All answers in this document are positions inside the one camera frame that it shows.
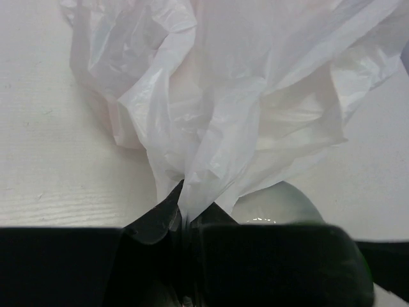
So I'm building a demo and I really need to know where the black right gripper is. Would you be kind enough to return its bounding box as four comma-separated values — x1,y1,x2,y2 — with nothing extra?
356,241,408,293

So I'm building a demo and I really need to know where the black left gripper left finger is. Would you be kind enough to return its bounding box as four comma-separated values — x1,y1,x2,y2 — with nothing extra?
1,185,181,306

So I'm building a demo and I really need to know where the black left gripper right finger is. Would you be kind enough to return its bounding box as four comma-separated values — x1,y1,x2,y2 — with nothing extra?
189,205,374,306

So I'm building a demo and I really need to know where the white plastic bag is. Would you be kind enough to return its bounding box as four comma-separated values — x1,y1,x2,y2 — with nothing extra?
60,1,408,220

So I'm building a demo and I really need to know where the white oval plate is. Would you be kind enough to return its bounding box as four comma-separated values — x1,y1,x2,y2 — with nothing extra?
232,182,324,224

